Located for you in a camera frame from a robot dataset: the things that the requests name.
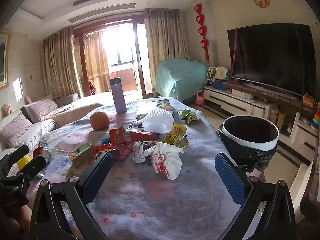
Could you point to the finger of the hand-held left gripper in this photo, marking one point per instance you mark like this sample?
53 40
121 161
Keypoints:
33 166
16 153

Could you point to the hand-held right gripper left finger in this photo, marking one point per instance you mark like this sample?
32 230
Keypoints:
98 176

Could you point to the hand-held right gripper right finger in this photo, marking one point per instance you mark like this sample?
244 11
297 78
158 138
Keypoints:
230 177

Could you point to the white bin with black bag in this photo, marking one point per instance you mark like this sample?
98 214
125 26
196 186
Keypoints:
250 132

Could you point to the red and white carton box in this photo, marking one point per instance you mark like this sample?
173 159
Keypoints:
140 136

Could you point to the white red-printed plastic bag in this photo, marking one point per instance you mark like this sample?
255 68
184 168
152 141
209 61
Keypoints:
165 162

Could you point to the red drink can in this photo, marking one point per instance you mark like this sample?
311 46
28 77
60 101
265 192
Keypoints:
37 152

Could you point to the silver drink can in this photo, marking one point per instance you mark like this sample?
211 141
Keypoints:
46 153

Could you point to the pink striped pillow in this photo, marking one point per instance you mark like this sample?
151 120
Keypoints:
41 108
15 132

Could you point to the red foil wrapper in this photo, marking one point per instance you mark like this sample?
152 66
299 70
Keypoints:
112 152

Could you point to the green and red juice carton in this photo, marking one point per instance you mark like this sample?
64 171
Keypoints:
80 153

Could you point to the white patterned cushion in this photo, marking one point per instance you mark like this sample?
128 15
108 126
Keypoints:
41 131

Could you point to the small red snack packet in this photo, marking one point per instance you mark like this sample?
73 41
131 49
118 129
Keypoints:
116 136

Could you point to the small plush doll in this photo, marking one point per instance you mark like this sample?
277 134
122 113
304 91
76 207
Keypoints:
7 108

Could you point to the crumpled printed wrapper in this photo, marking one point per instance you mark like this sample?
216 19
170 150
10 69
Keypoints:
140 152

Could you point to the orange fruit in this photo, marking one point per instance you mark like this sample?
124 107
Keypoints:
99 121

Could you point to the pink plush toy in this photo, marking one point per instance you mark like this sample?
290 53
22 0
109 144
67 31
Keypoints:
28 99

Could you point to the beige sofa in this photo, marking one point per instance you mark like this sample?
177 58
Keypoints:
75 112

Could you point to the yellow snack packet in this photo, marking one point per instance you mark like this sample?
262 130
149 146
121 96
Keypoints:
176 133

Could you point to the white chair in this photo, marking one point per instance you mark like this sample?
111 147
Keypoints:
301 187

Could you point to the grey pillow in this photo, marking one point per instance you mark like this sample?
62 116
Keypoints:
66 99

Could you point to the green snack packet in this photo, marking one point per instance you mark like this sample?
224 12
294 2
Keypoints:
188 116

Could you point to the white television cabinet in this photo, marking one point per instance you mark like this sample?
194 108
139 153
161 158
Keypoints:
225 102

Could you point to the purple thermos bottle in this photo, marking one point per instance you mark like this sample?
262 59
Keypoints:
118 97

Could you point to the pink kettlebell toy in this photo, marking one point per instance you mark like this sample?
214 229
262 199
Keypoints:
199 98

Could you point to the blue toy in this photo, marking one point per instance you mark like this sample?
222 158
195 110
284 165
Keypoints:
220 85

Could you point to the gold framed picture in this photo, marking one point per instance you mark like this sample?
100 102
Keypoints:
4 60

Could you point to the green picture book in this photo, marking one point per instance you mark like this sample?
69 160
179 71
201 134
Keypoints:
163 104

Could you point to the beige patterned curtain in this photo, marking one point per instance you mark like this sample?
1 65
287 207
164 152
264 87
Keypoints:
165 42
60 62

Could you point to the yellow activity cube toy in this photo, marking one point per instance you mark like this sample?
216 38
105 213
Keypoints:
221 73

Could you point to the white wheel toy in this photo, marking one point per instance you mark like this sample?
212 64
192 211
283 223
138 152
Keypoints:
211 73

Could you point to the red toy phone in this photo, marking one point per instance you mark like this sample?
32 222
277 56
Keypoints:
308 101

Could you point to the teal cloth covered furniture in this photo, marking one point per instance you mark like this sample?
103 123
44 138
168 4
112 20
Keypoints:
177 80

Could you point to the sheer beige curtain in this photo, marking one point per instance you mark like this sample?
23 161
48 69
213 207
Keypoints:
96 62

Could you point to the black flat television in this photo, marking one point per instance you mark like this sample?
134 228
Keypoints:
270 57

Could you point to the wooden sliding door frame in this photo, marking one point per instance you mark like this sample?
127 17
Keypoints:
81 55

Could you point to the round red wall sticker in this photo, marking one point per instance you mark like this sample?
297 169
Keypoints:
262 0

